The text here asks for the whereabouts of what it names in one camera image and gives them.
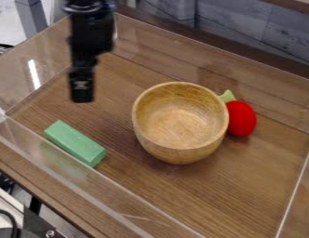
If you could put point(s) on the brown wooden bowl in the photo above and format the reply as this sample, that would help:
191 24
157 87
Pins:
180 121

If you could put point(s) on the clear acrylic tray enclosure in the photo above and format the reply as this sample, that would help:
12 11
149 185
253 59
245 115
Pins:
247 192

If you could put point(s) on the black table leg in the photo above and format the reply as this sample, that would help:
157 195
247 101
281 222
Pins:
36 206

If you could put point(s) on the red plush strawberry toy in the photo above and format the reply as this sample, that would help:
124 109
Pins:
243 117

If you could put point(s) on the black equipment with cable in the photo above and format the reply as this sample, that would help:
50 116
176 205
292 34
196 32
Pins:
26 225

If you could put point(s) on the green rectangular stick block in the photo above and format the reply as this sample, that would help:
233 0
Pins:
76 143

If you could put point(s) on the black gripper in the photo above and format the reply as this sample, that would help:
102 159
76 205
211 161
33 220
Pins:
92 38

